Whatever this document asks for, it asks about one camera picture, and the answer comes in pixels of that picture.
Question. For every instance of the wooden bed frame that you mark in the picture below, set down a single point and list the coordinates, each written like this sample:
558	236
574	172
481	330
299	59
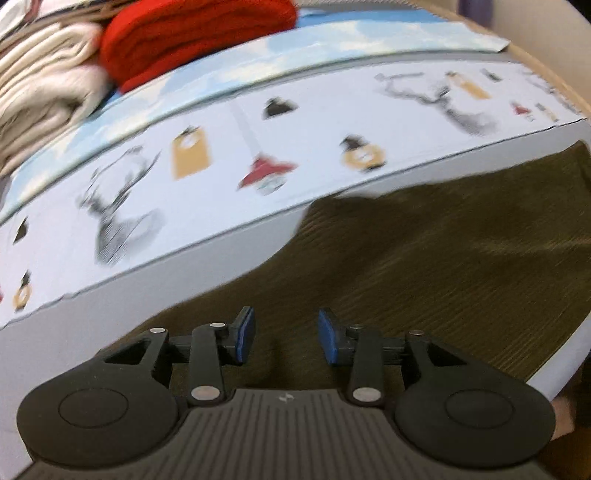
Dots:
554	78

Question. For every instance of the light blue cloud sheet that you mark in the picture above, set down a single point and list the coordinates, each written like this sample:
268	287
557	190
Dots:
323	50

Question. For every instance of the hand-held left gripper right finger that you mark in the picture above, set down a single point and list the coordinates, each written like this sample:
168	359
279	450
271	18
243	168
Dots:
327	335

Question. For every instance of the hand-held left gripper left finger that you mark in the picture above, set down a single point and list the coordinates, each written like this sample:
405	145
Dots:
244	333

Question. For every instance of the folded red blanket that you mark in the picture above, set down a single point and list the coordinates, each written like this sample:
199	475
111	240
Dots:
184	37

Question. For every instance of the grey bed cover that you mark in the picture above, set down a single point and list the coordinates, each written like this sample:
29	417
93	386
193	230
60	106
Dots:
64	350

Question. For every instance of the folded cream blanket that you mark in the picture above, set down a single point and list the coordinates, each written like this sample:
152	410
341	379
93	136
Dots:
41	87

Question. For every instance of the deer printed white bed sheet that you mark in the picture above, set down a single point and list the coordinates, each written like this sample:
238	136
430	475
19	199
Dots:
314	120

